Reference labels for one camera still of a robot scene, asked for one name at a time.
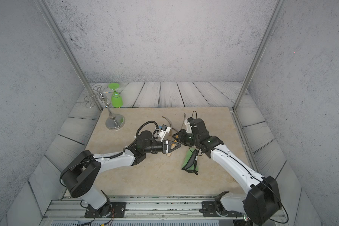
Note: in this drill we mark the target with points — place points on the green fluffy rag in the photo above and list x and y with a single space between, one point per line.
190 162

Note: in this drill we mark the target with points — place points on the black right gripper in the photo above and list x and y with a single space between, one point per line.
185 133

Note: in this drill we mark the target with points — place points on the aluminium frame post right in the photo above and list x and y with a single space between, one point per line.
262 46

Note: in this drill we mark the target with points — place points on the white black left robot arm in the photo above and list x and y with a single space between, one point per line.
79 176

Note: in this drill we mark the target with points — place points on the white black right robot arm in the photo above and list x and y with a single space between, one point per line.
262 197

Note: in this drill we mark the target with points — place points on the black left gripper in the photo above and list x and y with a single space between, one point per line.
165 143

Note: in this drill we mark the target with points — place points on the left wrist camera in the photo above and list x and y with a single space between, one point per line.
163 130

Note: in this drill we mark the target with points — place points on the aluminium frame post left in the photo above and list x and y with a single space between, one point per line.
44 9

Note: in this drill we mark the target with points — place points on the sickle with wooden handle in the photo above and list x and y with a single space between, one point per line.
170 124

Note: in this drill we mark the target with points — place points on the chrome glass rack stand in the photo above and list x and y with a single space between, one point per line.
114 121

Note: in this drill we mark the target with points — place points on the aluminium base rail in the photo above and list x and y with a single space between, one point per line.
141 210

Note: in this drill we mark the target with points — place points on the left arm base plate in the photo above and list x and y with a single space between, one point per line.
108 210

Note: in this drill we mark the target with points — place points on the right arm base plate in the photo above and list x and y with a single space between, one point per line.
212 209

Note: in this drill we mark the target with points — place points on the aluminium frame post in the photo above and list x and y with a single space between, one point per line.
262 46
44 9

